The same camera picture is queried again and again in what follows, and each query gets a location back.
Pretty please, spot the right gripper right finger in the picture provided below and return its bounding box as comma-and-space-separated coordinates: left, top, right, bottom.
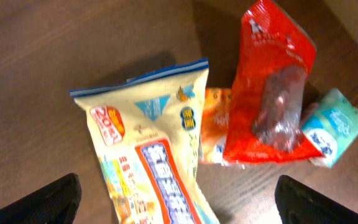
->
275, 175, 358, 224

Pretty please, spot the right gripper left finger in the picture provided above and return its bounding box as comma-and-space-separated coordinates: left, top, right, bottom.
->
0, 173, 82, 224

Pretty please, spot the red snack bag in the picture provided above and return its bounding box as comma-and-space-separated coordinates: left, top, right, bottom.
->
223, 0, 323, 164

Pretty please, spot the yellow wet wipes pack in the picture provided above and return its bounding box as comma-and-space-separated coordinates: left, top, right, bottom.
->
70, 59, 218, 224

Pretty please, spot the orange tissue pack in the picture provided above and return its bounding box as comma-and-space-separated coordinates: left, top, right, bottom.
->
198, 88, 231, 164

